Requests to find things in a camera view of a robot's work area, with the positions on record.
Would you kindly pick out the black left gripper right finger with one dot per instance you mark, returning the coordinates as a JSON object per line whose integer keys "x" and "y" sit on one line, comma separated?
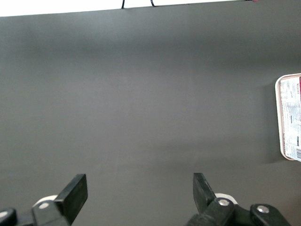
{"x": 203, "y": 190}

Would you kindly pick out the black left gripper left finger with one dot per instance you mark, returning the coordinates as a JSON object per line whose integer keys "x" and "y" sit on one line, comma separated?
{"x": 74, "y": 195}

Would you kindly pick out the cream rectangular tray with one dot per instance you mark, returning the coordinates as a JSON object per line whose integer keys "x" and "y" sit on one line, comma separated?
{"x": 279, "y": 117}

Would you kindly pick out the printed newspaper sheet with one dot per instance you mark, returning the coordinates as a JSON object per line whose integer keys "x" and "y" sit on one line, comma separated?
{"x": 291, "y": 113}

